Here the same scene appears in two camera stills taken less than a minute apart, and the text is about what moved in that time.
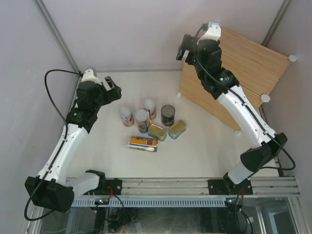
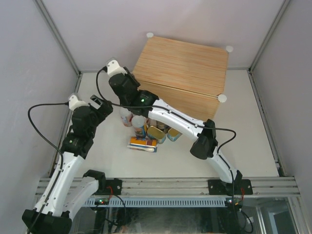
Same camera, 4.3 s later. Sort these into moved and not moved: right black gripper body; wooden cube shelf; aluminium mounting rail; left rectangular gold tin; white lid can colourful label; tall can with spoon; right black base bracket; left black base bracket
Moved: white lid can colourful label; right black gripper body; wooden cube shelf
Not moved: left rectangular gold tin; tall can with spoon; aluminium mounting rail; left black base bracket; right black base bracket
